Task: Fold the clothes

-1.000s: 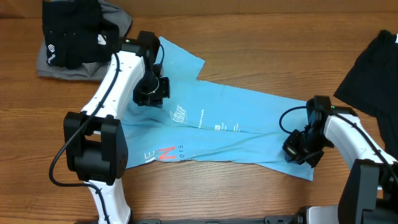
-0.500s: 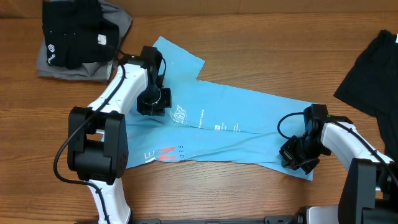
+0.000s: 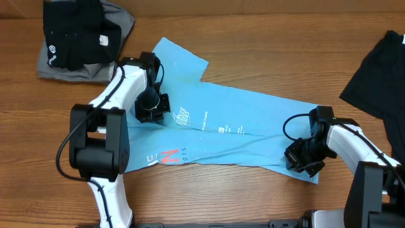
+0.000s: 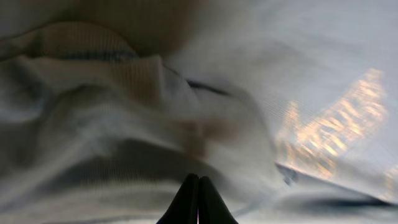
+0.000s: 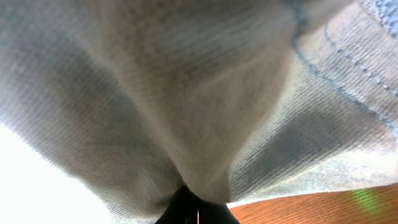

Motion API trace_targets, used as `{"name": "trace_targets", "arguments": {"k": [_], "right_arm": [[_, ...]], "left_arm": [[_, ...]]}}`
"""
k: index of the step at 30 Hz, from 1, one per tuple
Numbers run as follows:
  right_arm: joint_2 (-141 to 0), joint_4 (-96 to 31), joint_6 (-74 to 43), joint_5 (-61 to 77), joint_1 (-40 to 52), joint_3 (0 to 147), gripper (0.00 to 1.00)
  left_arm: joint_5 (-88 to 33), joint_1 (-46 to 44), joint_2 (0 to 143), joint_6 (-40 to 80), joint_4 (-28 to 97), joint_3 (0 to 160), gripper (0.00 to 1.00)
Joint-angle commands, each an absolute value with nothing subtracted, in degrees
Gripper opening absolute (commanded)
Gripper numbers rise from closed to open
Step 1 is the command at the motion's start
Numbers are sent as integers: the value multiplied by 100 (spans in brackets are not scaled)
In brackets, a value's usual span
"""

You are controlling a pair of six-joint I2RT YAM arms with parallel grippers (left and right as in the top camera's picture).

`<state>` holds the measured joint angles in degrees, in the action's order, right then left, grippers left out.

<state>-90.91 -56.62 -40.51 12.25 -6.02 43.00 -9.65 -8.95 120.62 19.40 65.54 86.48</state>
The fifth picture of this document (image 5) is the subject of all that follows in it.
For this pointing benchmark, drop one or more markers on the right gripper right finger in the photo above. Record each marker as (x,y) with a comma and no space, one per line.
(213,213)

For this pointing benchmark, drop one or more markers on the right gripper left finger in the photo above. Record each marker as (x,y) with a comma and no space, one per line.
(182,209)

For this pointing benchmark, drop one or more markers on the light blue t-shirt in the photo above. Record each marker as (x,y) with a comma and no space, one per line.
(110,109)

